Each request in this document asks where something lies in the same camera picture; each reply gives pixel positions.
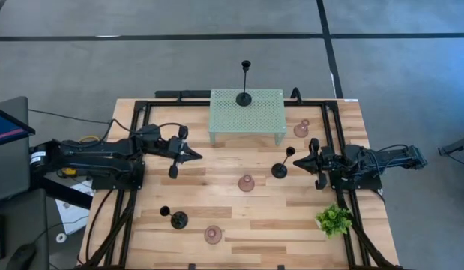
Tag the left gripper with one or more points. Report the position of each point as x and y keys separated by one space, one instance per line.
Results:
x=176 y=152

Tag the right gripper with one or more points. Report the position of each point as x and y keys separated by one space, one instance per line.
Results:
x=325 y=161

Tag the black metal candlestick holder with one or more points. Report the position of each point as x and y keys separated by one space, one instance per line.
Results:
x=243 y=99
x=179 y=220
x=279 y=171

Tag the pink ribbed glass candle holder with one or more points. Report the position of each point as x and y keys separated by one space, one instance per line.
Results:
x=246 y=183
x=213 y=235
x=301 y=130

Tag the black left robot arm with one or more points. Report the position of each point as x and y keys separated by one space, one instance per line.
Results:
x=96 y=157

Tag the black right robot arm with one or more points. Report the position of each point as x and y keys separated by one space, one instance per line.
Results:
x=381 y=159

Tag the small green potted plant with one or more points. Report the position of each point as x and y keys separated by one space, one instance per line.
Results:
x=333 y=220

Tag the white table label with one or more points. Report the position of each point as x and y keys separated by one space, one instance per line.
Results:
x=351 y=99

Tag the white paper sheet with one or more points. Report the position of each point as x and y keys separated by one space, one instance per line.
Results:
x=72 y=213

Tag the grey metal stand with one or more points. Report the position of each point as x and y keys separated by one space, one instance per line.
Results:
x=456 y=148

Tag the white tape roll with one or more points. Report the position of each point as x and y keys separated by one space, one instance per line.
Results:
x=57 y=237

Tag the monitor with blue screen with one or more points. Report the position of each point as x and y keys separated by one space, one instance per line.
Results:
x=6 y=129

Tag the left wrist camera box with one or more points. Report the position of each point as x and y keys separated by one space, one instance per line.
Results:
x=150 y=132

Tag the black aluminium table frame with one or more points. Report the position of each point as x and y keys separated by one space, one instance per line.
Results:
x=171 y=103

